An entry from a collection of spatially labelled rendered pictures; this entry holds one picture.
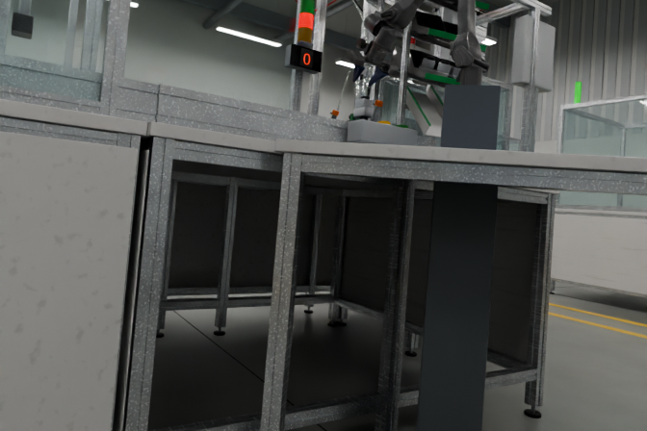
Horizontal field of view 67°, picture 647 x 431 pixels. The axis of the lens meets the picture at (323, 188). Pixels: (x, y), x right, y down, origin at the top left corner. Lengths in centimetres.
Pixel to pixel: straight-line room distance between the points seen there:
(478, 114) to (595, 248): 421
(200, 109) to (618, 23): 1042
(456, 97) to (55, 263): 101
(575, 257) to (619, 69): 600
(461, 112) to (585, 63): 1000
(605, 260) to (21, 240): 500
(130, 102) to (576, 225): 490
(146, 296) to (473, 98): 93
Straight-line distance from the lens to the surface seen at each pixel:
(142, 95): 120
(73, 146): 110
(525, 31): 337
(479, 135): 134
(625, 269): 535
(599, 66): 1114
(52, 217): 109
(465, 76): 142
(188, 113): 121
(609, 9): 1147
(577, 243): 556
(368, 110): 166
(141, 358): 116
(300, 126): 133
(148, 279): 112
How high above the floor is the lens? 71
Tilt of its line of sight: 2 degrees up
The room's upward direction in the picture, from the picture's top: 5 degrees clockwise
